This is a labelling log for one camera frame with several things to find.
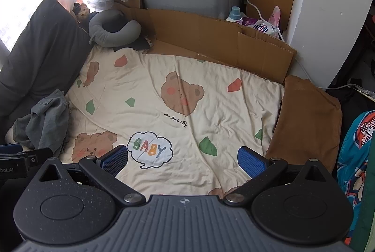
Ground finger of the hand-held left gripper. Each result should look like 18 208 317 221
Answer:
0 144 53 166

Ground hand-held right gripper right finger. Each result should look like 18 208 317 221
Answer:
223 146 328 206

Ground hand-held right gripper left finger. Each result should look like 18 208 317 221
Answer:
39 145 146 206

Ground light blue jeans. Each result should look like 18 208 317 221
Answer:
13 89 71 153

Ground folded brown garment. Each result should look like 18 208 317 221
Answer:
265 75 343 173

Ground cream bear print blanket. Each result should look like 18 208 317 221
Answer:
63 45 286 200

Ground dark grey blanket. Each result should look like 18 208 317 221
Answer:
0 0 94 128

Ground teal cartoon print cloth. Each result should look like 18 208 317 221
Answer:
335 110 375 252

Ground black cloth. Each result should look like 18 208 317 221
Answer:
113 35 153 53

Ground grey neck pillow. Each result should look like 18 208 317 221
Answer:
88 9 143 48

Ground flattened cardboard box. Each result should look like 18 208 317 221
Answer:
113 0 298 85

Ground white bottle blue cap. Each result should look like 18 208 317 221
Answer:
225 6 242 22

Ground brown teddy bear toy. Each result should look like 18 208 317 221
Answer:
73 2 100 24

